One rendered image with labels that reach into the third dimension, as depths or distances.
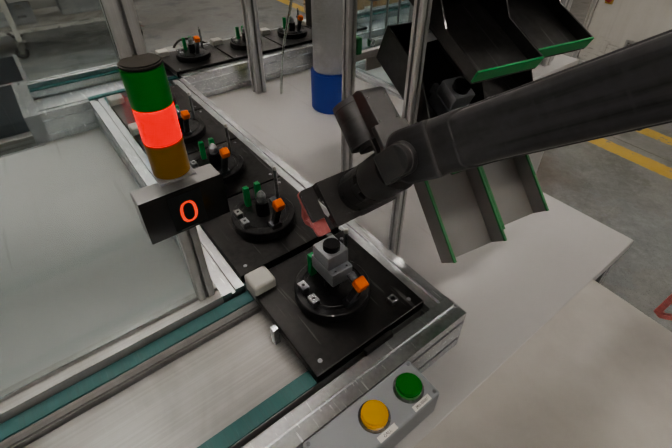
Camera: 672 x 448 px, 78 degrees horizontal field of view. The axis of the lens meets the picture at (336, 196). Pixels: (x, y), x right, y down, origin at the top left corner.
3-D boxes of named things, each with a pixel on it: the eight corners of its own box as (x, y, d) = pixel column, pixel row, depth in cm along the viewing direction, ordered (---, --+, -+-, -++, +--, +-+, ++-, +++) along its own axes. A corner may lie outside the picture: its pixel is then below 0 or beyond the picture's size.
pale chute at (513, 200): (533, 212, 93) (549, 210, 89) (488, 231, 88) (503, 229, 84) (489, 95, 95) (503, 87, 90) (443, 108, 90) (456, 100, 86)
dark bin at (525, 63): (535, 69, 65) (567, 30, 58) (470, 85, 60) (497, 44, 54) (442, -43, 75) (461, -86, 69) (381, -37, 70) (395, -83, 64)
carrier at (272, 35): (327, 40, 198) (327, 12, 190) (284, 50, 186) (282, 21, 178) (299, 28, 213) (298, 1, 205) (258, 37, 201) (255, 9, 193)
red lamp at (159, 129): (188, 140, 55) (179, 106, 52) (150, 152, 52) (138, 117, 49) (174, 125, 58) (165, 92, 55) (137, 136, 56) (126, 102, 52)
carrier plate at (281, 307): (422, 307, 77) (424, 300, 76) (317, 384, 66) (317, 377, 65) (343, 236, 92) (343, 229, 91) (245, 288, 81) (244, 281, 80)
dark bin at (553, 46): (584, 49, 72) (617, 12, 66) (529, 61, 67) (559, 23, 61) (493, -50, 82) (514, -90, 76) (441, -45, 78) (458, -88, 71)
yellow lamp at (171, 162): (196, 171, 58) (188, 141, 55) (160, 184, 56) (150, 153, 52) (182, 156, 61) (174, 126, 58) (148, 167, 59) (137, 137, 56)
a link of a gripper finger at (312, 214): (282, 205, 63) (302, 188, 55) (320, 188, 67) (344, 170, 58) (301, 245, 63) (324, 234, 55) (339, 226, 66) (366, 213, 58)
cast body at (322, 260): (352, 276, 74) (353, 248, 69) (332, 288, 71) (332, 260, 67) (324, 249, 79) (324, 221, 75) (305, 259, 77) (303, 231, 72)
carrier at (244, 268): (338, 232, 93) (339, 188, 86) (242, 283, 82) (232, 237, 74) (282, 182, 108) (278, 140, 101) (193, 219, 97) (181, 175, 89)
